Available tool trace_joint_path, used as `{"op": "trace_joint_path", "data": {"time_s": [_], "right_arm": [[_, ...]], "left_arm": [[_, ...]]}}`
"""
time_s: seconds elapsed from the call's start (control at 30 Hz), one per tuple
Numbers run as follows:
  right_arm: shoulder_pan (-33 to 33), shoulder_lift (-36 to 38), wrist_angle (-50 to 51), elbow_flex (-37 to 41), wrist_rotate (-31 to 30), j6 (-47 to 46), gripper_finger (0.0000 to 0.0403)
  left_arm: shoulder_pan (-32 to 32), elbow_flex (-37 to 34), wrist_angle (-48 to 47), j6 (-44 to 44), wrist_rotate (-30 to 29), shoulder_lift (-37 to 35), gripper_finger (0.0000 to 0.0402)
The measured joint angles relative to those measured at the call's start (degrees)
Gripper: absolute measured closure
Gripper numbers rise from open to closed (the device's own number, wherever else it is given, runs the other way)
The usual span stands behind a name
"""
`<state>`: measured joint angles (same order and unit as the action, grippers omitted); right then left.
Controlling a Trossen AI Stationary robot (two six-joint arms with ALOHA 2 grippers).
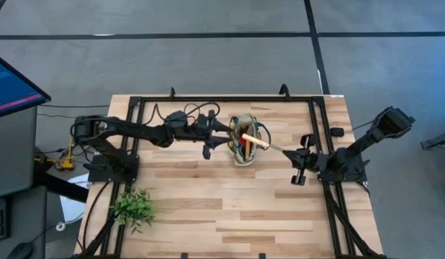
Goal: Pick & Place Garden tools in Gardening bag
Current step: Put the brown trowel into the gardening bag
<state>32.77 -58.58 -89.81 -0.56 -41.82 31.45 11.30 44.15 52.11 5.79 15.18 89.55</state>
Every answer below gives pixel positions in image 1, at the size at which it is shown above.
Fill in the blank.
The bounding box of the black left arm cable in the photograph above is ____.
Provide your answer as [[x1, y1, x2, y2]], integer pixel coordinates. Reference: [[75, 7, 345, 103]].
[[150, 101, 222, 125]]

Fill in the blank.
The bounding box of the green artificial plant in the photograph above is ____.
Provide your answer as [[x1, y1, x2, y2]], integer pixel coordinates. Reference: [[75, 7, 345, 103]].
[[112, 186, 157, 235]]

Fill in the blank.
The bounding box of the computer monitor blue screen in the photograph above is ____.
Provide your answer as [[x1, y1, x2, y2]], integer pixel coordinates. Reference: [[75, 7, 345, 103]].
[[0, 51, 52, 120]]

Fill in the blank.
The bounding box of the yellow connector plug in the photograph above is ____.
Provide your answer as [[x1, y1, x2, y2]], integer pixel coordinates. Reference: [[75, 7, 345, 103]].
[[55, 138, 76, 171]]

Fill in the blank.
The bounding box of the black computer mouse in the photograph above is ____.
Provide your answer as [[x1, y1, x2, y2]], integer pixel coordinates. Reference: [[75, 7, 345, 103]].
[[6, 242, 34, 259]]

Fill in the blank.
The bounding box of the beige canvas bag green trim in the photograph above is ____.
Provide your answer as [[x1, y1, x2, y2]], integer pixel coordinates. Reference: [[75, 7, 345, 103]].
[[228, 113, 272, 167]]

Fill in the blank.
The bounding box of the grey computer cabinet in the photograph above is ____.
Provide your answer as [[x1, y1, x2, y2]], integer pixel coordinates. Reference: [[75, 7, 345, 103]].
[[0, 106, 39, 199]]

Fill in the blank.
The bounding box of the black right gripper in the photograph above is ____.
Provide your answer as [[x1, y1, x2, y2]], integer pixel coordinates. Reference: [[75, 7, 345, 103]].
[[282, 133, 330, 186]]

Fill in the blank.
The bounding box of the black floor stand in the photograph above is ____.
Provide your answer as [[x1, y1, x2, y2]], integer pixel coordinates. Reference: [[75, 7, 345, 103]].
[[420, 129, 445, 155]]

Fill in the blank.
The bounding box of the white paper sheet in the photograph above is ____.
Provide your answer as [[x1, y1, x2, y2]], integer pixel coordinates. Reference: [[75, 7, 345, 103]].
[[59, 173, 90, 224]]

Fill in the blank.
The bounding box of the black aluminium table frame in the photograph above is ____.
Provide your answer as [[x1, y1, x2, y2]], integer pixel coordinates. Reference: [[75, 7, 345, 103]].
[[73, 94, 387, 259]]

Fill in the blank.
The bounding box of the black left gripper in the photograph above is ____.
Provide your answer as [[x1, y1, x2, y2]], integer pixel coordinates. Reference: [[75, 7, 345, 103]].
[[164, 109, 233, 160]]

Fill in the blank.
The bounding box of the black desk leg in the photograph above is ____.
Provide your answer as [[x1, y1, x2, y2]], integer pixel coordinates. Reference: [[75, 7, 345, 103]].
[[33, 168, 90, 203]]

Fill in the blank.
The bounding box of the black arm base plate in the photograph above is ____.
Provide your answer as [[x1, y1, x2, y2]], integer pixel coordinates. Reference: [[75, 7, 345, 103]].
[[314, 153, 367, 183], [87, 154, 140, 183]]

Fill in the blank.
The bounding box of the wooden handled silver trowel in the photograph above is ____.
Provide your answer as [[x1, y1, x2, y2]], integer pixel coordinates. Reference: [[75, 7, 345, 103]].
[[241, 132, 292, 154]]

